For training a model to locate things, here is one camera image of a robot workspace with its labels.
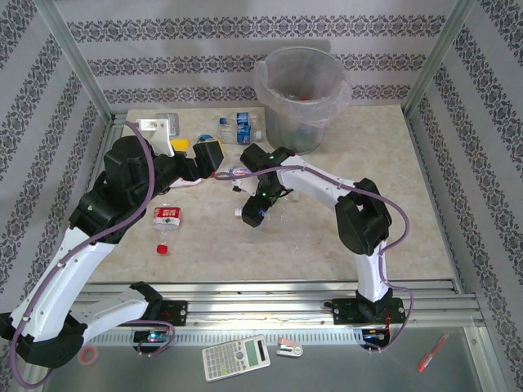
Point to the bottle purple label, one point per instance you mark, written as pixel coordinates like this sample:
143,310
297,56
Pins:
241,171

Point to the clear unlabelled plastic bottle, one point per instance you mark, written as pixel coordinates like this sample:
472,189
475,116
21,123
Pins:
282,212

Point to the bottle red white label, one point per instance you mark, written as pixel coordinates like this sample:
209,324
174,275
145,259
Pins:
167,216

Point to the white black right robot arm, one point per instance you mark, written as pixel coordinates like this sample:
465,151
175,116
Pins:
318,183

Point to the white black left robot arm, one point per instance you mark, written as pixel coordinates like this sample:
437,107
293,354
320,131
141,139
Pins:
61,281

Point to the silver mesh waste bin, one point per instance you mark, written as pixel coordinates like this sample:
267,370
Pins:
294,139

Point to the clear plastic bin liner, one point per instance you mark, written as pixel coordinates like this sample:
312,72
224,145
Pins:
339,102

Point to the small controller board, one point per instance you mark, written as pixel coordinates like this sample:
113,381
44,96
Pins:
374,335
153,337

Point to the slotted metal strip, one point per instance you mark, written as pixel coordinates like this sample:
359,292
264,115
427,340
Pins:
196,338

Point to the pink tape roll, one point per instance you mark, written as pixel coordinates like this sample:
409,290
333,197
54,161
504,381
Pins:
95,355

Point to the pink silver stapler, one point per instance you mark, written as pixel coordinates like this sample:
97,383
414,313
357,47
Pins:
290,348

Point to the grey scientific calculator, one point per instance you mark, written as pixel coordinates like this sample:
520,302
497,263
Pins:
237,358

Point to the red pen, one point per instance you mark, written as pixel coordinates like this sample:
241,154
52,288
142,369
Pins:
433,353

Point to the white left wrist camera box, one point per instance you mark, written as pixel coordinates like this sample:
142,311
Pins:
161,139

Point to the aluminium frame post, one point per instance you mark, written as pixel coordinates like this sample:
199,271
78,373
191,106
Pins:
445,41
74,57

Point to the aluminium mounting rail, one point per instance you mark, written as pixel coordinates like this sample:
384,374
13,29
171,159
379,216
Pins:
265,304

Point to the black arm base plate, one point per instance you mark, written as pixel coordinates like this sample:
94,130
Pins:
175,312
347,312

